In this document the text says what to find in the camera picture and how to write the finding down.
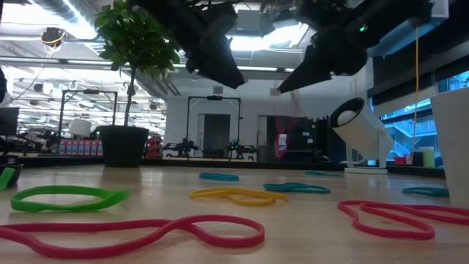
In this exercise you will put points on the black cabinet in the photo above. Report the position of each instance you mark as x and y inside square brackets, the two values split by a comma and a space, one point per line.
[304, 139]

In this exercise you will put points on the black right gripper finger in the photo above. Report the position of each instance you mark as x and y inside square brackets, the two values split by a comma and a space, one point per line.
[340, 55]

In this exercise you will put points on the yellow rubber band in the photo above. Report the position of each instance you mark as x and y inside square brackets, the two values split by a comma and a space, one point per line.
[196, 194]

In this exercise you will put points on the white lampshade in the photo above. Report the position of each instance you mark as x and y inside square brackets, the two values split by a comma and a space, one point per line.
[80, 127]

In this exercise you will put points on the green potted plant black pot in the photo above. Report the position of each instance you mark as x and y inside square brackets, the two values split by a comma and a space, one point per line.
[122, 146]

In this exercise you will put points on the black robot station frame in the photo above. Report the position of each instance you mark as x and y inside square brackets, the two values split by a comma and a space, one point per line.
[88, 91]
[214, 97]

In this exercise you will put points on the white plastic bin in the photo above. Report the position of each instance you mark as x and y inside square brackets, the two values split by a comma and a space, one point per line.
[452, 146]

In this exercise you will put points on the teal rubber band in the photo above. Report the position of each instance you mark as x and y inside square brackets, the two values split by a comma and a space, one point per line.
[322, 174]
[297, 188]
[425, 191]

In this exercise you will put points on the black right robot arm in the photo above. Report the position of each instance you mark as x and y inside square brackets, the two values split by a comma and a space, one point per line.
[417, 12]

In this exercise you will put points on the row of coloured boxes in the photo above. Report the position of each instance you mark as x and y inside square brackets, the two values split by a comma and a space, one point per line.
[80, 146]

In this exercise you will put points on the black monitor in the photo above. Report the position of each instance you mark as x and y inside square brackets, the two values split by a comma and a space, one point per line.
[9, 121]

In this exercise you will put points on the wide green rubber band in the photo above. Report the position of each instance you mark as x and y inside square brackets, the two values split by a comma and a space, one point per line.
[119, 196]
[6, 177]

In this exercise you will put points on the pale green cup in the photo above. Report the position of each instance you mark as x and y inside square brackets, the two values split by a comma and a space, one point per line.
[427, 157]

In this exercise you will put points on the wide blue rubber band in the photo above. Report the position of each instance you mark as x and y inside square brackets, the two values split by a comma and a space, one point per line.
[219, 177]

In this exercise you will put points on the red box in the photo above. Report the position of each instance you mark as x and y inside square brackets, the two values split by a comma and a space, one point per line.
[400, 160]

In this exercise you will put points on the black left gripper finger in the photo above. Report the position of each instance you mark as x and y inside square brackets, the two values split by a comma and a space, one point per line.
[220, 55]

